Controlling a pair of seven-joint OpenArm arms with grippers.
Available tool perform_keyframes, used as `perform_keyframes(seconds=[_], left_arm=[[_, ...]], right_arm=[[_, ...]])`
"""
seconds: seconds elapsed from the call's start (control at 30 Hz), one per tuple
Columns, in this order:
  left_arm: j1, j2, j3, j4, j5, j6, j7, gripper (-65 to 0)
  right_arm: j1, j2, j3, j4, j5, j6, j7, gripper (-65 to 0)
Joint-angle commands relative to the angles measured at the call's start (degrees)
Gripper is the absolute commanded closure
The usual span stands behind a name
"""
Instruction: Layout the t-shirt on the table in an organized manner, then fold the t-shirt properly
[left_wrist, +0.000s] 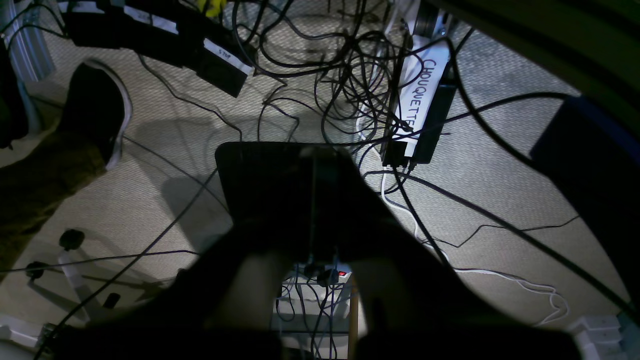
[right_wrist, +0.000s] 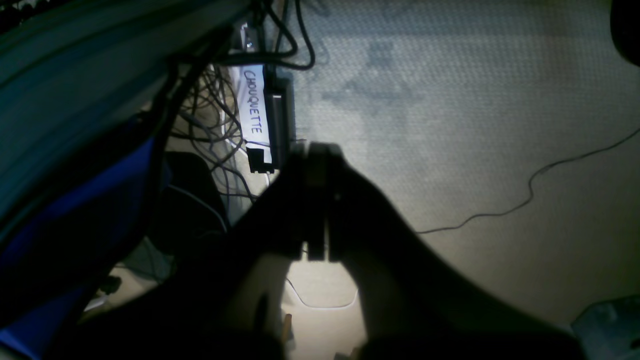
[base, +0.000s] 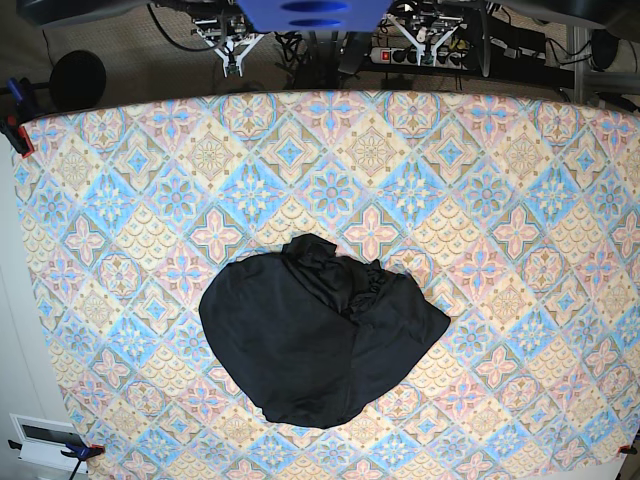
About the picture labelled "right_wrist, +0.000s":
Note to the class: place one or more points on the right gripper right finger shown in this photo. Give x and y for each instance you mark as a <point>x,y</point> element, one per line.
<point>415,306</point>

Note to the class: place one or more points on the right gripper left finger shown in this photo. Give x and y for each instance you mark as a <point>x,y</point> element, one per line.
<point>222,305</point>

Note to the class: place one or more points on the white labelled power strip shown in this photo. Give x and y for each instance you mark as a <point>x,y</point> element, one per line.
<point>265,106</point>

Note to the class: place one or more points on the patterned tablecloth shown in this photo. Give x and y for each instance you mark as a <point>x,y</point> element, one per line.
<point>88,90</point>

